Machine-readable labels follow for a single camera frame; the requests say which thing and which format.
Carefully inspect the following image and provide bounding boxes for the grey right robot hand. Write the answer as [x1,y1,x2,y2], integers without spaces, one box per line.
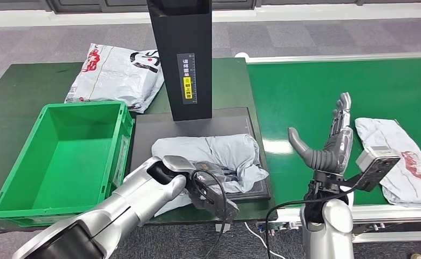
[287,92,355,176]

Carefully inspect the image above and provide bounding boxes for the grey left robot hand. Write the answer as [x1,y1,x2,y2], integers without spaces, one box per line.
[187,161,241,222]

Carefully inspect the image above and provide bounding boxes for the plain grey parcel bag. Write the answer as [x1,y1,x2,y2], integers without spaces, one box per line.
[151,134,269,217]

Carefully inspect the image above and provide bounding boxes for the white parcel with red print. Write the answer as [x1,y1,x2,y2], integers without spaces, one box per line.
[354,117,421,209]

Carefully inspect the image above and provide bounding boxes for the green conveyor belt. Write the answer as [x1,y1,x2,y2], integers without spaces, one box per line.
[246,57,421,208]

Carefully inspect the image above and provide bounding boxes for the large white red-black printed parcel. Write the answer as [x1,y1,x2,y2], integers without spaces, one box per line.
[64,43,165,114]

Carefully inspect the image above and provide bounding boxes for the black scanner platform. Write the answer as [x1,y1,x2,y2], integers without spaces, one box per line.
[129,106,271,203]

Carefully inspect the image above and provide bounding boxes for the small green circuit board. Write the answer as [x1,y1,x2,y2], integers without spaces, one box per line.
[256,221,301,233]

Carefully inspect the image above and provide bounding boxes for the black yellow column label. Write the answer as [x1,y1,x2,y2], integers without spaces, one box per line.
[176,52,198,105]

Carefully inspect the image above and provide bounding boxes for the green plastic crate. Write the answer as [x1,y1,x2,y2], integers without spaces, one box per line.
[0,101,135,228]

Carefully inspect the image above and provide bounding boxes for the black scanner column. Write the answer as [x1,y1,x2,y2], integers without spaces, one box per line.
[146,0,213,122]

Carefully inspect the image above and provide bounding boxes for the dark green table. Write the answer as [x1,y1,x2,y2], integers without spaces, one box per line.
[0,58,279,233]

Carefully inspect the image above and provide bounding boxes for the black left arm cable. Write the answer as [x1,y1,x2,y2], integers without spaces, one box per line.
[190,168,229,259]

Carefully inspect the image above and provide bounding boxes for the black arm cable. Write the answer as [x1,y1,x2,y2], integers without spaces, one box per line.
[190,168,229,259]
[265,184,362,259]

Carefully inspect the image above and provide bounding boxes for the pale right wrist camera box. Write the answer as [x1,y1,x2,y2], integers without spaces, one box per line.
[346,146,402,193]

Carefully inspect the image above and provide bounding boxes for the white floor cable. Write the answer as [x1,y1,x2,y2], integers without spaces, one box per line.
[244,222,286,259]

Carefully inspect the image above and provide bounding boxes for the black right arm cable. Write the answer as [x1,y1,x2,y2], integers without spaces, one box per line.
[265,184,362,259]

